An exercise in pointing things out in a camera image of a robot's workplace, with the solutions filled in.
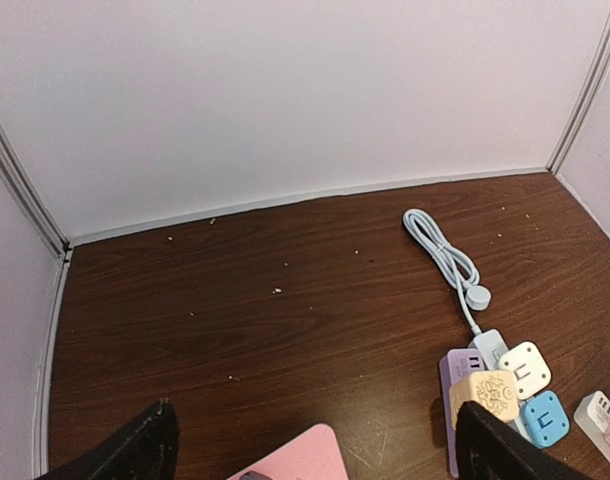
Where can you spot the white power strip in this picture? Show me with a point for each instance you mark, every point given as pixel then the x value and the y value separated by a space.
pixel 593 415

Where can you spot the white cube plug adapter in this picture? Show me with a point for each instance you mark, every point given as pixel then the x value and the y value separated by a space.
pixel 528 367

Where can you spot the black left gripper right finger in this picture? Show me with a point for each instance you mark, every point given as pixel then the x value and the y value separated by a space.
pixel 489 449

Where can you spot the left aluminium frame post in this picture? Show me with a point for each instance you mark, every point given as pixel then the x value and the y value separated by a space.
pixel 20 186

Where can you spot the dark blue small plug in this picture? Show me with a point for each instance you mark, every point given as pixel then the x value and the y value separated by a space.
pixel 252 475

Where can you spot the beige patterned cube plug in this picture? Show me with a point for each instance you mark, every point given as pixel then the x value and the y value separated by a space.
pixel 494 390

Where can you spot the purple power strip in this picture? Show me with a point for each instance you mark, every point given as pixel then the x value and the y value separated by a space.
pixel 453 367

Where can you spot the light blue power strip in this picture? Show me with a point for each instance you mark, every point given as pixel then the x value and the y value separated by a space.
pixel 491 346

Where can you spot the blue cube plug adapter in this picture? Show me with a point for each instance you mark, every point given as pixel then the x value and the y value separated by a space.
pixel 545 419

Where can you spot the pink power strip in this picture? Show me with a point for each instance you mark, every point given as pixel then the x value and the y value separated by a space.
pixel 314 454

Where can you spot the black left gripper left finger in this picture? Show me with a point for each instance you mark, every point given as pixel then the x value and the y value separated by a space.
pixel 146 447

